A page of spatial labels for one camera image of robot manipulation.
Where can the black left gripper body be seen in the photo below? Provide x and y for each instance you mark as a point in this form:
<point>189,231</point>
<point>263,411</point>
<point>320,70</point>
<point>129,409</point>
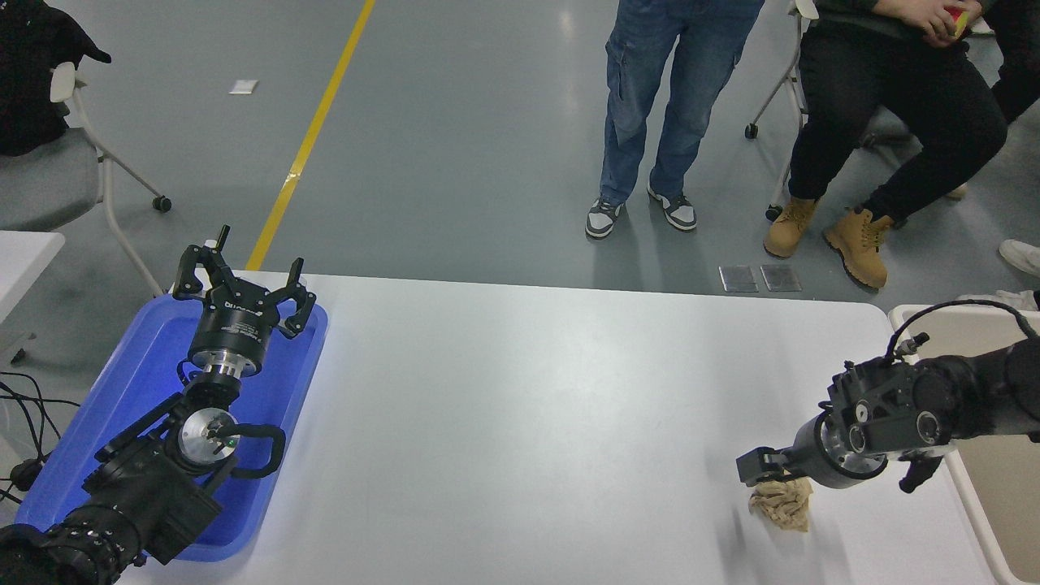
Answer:
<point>234,329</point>

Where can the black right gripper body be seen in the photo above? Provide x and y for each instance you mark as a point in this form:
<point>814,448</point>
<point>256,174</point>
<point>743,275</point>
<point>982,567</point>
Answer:
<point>812,455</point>

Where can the tan paper ball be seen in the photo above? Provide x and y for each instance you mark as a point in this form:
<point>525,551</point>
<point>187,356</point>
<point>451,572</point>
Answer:
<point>784,508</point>

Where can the colourful puzzle cube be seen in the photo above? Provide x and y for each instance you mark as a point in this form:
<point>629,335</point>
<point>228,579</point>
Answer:
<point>959,23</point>

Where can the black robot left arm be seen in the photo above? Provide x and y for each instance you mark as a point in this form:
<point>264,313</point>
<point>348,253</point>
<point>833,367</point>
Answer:
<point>154,487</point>

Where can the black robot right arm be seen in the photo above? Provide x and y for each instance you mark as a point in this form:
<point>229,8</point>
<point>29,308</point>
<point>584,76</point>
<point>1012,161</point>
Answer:
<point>934,398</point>

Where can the person's hand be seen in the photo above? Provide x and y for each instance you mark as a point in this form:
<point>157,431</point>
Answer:
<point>918,15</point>

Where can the large pale bin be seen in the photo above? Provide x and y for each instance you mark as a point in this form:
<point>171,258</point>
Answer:
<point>999,504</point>

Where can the blue plastic tray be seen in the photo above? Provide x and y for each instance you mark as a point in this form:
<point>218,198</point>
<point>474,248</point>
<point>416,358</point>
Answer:
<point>122,390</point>

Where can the silver floor plate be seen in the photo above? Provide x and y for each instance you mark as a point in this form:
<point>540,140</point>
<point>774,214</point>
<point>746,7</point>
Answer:
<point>738,279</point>
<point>781,278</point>

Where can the small white side table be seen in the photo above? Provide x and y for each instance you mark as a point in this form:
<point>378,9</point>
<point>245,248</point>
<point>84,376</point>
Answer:
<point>20,260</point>

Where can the person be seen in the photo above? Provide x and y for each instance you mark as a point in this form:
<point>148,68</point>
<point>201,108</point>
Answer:
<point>1020,258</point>
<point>1020,57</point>
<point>853,97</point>
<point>642,81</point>

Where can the black garment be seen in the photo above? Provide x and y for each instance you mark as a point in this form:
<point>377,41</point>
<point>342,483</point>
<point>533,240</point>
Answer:
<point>32,73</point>

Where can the white rolling chair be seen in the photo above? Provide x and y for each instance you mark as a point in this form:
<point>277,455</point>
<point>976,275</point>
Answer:
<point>806,8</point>

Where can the grey chair with white frame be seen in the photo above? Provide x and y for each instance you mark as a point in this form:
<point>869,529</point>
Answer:
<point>41,179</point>

